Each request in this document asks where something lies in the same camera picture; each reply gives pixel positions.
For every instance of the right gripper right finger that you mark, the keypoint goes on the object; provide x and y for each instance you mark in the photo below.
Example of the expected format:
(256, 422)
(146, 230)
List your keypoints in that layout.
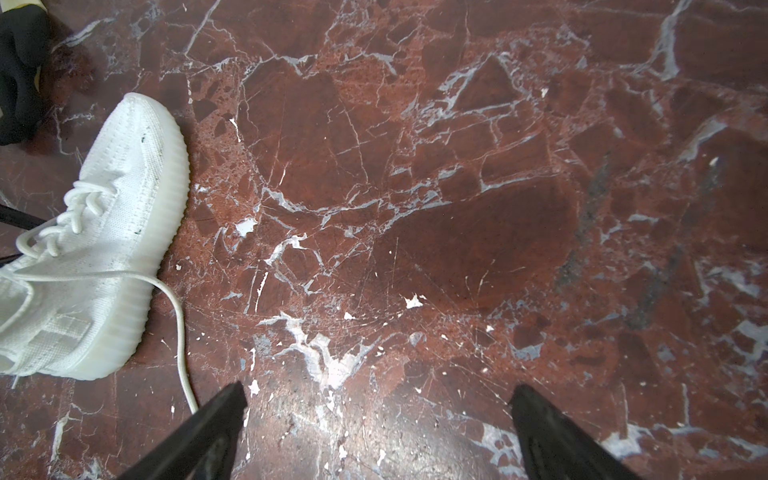
(554, 447)

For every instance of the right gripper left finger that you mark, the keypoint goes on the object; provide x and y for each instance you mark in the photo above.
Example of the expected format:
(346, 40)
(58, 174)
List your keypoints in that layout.
(203, 447)

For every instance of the white knit sneaker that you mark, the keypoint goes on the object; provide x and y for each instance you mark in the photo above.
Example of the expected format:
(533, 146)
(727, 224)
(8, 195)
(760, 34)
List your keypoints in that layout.
(75, 303)

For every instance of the black work glove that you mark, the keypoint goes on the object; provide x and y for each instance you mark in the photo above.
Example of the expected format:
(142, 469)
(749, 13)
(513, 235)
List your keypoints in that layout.
(25, 34)

